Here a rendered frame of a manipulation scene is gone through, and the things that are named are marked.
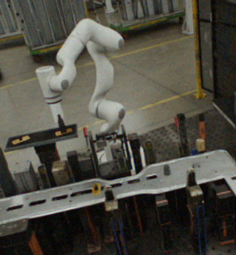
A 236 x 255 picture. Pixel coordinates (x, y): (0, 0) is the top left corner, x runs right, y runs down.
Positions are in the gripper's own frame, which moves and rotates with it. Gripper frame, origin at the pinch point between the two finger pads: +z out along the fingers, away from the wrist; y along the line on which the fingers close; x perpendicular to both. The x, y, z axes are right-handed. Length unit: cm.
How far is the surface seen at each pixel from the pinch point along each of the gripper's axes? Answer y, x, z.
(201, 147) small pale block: 33, 62, 15
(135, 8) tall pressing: -749, 276, 64
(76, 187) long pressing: 28.6, -2.2, 18.5
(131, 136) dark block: 17.6, 31.1, 6.5
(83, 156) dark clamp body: 15.4, 5.4, 10.8
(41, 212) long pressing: 38.6, -19.6, 18.5
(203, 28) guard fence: -228, 200, 23
